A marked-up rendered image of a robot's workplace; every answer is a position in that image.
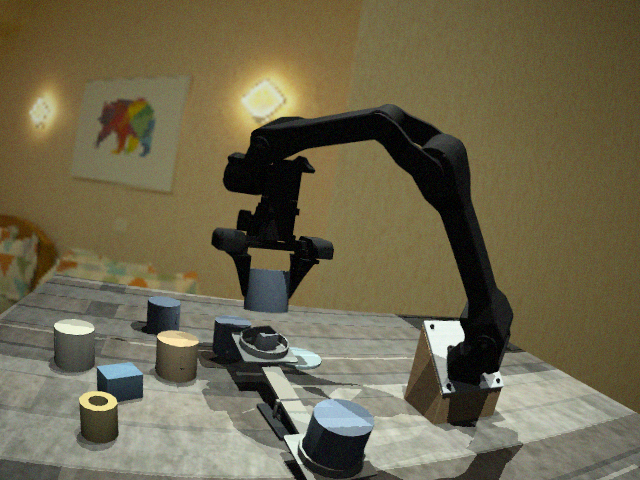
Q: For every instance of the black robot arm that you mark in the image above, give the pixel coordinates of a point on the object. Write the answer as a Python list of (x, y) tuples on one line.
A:
[(441, 171)]

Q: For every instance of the blue cube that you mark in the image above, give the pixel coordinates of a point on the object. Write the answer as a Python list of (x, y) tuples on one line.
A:
[(123, 381)]

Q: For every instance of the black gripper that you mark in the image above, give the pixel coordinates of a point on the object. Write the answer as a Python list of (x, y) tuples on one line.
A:
[(275, 223)]

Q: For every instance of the tan cylinder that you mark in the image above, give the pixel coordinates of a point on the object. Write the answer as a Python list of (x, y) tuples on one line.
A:
[(177, 354)]

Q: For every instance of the yellow hollow cylinder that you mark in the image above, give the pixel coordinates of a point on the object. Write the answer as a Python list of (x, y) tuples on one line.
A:
[(98, 416)]

